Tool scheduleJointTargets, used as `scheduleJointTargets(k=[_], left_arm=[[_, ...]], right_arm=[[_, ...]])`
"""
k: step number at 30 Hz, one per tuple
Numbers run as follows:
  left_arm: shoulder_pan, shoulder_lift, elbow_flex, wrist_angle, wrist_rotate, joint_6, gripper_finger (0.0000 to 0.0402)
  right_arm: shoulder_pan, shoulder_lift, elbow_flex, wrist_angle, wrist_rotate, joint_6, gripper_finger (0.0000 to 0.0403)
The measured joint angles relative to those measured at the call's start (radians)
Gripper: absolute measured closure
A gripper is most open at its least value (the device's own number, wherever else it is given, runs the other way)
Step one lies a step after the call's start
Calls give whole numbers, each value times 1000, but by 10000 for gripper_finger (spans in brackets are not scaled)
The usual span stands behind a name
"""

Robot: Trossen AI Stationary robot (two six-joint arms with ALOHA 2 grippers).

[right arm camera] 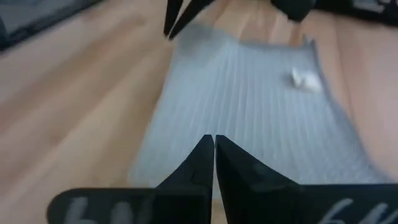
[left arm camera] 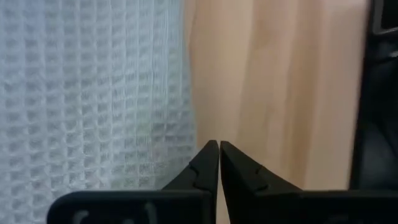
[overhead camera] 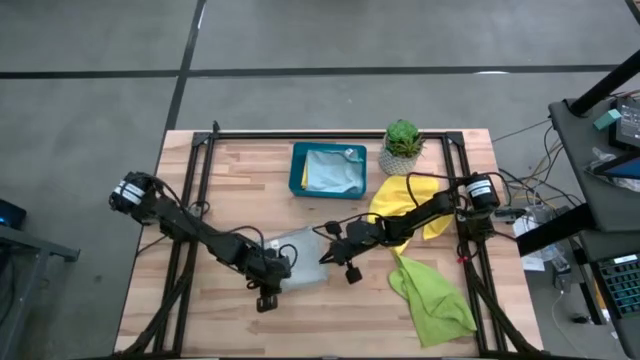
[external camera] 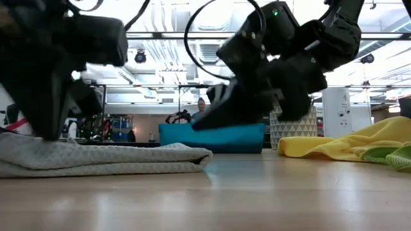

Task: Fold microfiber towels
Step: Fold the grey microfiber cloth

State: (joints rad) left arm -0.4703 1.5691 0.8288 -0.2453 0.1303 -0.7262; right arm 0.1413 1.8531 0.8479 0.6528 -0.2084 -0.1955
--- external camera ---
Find silver ventilation duct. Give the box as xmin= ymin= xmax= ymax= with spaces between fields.
xmin=192 ymin=0 xmax=234 ymax=32

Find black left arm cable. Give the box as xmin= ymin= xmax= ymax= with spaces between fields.
xmin=66 ymin=0 xmax=152 ymax=33

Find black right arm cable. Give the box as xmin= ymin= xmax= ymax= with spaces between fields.
xmin=184 ymin=0 xmax=268 ymax=81

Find black computer monitor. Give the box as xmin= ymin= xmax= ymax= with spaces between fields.
xmin=5 ymin=102 xmax=20 ymax=125

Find teal plastic bin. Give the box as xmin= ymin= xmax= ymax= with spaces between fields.
xmin=158 ymin=123 xmax=266 ymax=154

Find black ceiling spotlight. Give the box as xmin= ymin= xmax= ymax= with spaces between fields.
xmin=360 ymin=53 xmax=376 ymax=65
xmin=134 ymin=49 xmax=148 ymax=64

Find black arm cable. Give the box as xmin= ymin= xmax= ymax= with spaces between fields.
xmin=184 ymin=0 xmax=268 ymax=81
xmin=66 ymin=0 xmax=152 ymax=33

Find white column with switches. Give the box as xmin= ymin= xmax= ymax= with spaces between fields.
xmin=322 ymin=87 xmax=352 ymax=138

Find green microfiber towel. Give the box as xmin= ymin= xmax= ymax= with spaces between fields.
xmin=361 ymin=146 xmax=411 ymax=174

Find grey microfiber towel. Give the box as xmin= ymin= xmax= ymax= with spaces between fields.
xmin=0 ymin=131 xmax=214 ymax=179

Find red bar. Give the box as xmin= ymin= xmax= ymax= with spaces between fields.
xmin=4 ymin=117 xmax=30 ymax=132

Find black overhead light rail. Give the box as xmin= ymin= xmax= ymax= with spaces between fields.
xmin=125 ymin=31 xmax=411 ymax=41

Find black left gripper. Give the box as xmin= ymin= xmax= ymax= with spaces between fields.
xmin=0 ymin=0 xmax=128 ymax=142

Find yellow microfiber towel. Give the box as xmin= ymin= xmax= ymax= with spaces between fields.
xmin=277 ymin=115 xmax=411 ymax=163

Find succulent in patterned pot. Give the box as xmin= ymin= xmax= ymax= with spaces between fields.
xmin=269 ymin=102 xmax=319 ymax=151

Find person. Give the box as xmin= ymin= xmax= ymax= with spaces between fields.
xmin=190 ymin=97 xmax=210 ymax=124

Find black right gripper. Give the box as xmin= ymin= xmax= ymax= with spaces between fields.
xmin=192 ymin=1 xmax=328 ymax=131

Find black aluminium table frame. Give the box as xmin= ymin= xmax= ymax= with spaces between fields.
xmin=76 ymin=141 xmax=161 ymax=148

